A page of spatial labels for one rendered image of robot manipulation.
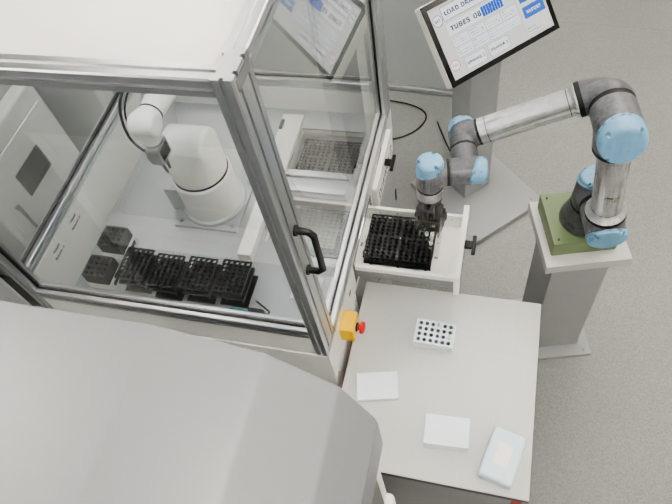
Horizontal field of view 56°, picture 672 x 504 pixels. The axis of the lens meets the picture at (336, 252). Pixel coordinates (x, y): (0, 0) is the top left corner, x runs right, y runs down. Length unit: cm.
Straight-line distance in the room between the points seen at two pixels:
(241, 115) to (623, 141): 98
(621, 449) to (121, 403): 219
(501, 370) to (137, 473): 131
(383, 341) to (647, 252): 161
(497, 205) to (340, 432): 233
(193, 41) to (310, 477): 74
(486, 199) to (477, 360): 139
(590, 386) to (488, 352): 92
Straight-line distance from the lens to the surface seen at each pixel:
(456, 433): 190
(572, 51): 416
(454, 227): 219
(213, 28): 117
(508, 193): 331
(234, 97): 104
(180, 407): 99
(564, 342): 291
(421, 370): 202
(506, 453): 190
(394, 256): 206
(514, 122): 180
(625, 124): 168
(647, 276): 321
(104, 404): 102
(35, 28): 135
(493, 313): 212
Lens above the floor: 263
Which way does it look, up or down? 56 degrees down
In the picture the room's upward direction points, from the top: 14 degrees counter-clockwise
